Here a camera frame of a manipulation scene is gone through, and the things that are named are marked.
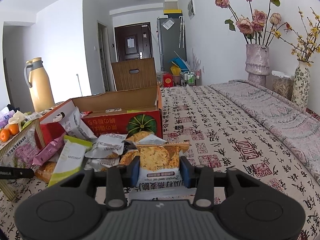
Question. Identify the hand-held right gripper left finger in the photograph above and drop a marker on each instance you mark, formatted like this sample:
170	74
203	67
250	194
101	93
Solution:
133	172

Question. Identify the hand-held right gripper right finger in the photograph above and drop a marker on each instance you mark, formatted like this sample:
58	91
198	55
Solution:
186	173

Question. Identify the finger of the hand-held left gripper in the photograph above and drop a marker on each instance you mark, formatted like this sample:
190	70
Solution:
23	173

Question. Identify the clear yellow-striped snack packet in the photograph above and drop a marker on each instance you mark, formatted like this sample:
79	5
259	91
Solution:
17	152

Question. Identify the oat crisp snack packet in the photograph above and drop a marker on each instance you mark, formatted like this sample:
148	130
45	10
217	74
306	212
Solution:
46	171
160	160

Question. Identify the red cardboard box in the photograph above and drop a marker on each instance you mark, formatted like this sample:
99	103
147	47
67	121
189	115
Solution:
110	123

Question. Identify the red orange snack bag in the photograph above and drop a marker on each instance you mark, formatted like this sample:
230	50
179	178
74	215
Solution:
86	114

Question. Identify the mauve snack packet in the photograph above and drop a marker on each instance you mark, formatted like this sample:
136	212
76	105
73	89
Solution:
47	152

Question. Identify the pile of white packets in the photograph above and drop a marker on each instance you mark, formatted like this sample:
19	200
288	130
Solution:
107	150

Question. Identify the orange tangerine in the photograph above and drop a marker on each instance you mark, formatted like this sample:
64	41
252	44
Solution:
4	135
14	129

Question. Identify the white and green snack packet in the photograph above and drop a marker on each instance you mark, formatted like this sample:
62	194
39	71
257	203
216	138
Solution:
67	160

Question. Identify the purple tissue packet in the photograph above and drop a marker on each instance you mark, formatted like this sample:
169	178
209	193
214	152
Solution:
6	118

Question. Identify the cream plastic bag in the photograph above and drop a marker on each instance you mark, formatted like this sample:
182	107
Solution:
18	117

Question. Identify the black bag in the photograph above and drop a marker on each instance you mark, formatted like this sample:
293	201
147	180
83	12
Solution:
8	108

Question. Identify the large white grey snack packet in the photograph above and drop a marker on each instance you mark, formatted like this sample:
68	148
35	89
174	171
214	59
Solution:
77	127

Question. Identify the beige thermos jug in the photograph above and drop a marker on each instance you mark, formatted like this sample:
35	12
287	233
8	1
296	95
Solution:
41	90

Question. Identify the red gift box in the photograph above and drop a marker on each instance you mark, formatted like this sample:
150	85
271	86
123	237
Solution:
168	80

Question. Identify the white pole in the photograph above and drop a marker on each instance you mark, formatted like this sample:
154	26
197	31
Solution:
78	85

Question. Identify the yellow bag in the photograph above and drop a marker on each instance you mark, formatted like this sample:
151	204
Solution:
175	70

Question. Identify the folded grey pink blanket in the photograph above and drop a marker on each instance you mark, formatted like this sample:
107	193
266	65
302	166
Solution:
275	117

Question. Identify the blue bag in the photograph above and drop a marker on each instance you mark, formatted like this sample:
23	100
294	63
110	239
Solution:
178	62

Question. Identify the white dried sprays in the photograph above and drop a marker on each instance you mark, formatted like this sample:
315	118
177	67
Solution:
196	60

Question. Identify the dark brown door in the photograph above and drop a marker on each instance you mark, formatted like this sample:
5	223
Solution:
132	45

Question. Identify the grey refrigerator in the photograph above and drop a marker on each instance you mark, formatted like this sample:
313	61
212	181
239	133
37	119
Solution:
170	45

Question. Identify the clear jar of nuts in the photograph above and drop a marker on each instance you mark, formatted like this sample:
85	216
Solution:
282	86

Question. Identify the pink ribbed vase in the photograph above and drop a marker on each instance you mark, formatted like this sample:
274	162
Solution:
257	62

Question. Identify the white umbrella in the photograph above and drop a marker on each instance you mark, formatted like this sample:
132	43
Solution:
181	31

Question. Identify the floral patterned vase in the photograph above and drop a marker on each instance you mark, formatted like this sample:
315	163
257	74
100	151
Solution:
301	85

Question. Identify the yellow box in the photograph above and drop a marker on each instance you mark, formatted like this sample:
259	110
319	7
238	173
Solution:
173	13

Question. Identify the dried pink roses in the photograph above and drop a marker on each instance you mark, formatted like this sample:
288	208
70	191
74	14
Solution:
257	20

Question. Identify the yellow blossom branches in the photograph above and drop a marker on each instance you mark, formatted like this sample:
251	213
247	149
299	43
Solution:
306	45

